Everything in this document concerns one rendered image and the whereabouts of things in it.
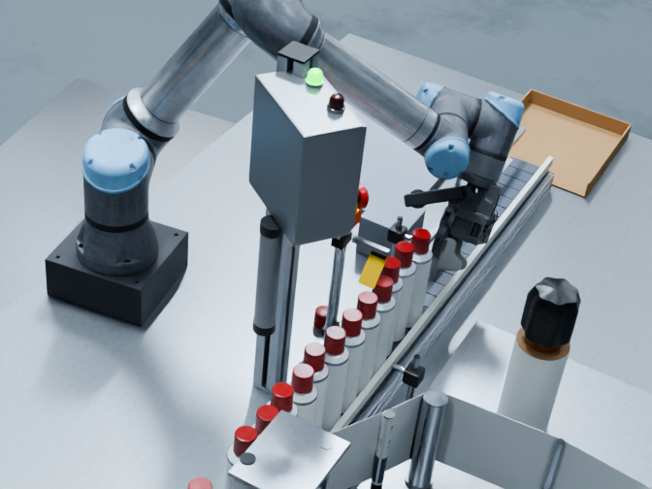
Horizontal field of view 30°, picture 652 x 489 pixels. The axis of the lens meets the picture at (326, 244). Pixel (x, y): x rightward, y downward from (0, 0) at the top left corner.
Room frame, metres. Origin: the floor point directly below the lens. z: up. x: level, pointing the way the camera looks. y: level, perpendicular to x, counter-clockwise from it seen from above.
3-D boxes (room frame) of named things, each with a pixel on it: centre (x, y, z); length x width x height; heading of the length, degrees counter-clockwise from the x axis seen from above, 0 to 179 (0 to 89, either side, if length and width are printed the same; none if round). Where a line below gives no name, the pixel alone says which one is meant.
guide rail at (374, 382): (1.76, -0.24, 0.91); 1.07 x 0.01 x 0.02; 155
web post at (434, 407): (1.31, -0.19, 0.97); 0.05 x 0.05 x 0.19
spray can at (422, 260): (1.69, -0.16, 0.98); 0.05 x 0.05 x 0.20
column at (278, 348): (1.54, 0.07, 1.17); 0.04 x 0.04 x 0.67; 65
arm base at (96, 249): (1.75, 0.39, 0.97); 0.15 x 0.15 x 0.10
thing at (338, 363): (1.41, -0.03, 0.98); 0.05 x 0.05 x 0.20
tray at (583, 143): (2.42, -0.51, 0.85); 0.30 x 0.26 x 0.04; 155
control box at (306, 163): (1.46, 0.04, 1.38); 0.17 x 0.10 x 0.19; 30
